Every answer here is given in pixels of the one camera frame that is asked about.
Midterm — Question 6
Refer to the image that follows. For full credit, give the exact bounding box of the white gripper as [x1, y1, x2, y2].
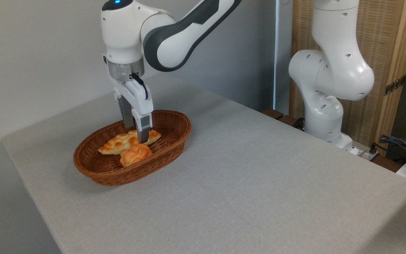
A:
[113, 79, 153, 144]

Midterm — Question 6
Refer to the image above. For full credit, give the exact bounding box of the long braided bread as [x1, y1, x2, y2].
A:
[98, 129, 161, 156]

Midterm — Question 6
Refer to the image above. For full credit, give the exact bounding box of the small round braided bread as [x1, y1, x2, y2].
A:
[120, 144, 152, 167]

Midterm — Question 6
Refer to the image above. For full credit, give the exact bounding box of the brown wicker basket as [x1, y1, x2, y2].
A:
[73, 110, 192, 186]

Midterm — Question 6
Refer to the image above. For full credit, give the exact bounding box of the dark brown wooden board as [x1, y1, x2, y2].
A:
[260, 108, 306, 131]

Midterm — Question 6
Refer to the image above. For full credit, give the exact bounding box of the wooden rattan folding screen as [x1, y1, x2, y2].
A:
[289, 0, 406, 156]

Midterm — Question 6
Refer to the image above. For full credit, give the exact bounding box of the dark metal screen hinge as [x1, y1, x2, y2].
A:
[385, 75, 406, 96]

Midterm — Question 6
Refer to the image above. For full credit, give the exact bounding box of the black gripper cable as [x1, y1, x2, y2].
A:
[131, 73, 149, 100]

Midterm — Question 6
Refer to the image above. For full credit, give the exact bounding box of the white vertical post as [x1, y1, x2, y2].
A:
[273, 0, 293, 115]

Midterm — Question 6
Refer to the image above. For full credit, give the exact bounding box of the black cable bundle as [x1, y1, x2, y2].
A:
[374, 134, 406, 166]

